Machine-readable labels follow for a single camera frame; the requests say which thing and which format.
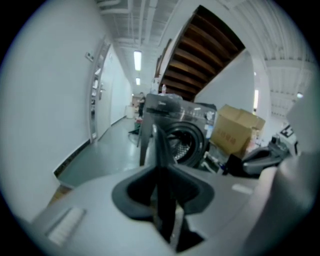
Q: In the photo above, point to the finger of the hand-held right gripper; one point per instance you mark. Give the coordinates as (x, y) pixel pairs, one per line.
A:
(265, 151)
(262, 165)

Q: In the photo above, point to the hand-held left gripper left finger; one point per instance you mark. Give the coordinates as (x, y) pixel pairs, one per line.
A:
(100, 212)

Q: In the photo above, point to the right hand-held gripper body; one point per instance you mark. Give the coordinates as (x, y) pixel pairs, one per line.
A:
(287, 131)

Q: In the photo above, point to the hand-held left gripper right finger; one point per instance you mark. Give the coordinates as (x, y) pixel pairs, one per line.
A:
(225, 200)

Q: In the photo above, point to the black washing machine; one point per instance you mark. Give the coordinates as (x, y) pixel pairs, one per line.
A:
(195, 115)

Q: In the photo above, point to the large cardboard box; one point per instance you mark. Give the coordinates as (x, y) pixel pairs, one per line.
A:
(232, 135)

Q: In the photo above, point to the green bin with red contents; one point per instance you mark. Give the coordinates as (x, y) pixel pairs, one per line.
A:
(137, 123)

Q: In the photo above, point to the white bin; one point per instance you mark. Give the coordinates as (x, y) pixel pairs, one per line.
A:
(130, 112)

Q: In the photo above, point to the white pump soap bottle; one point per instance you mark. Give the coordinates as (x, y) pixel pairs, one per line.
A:
(163, 90)

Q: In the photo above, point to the wooden staircase underside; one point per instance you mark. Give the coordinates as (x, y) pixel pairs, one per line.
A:
(200, 50)

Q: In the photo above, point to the long ceiling light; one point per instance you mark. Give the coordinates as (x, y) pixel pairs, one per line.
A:
(138, 81)
(137, 61)

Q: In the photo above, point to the wall switch plate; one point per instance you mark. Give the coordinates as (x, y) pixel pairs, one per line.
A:
(89, 56)

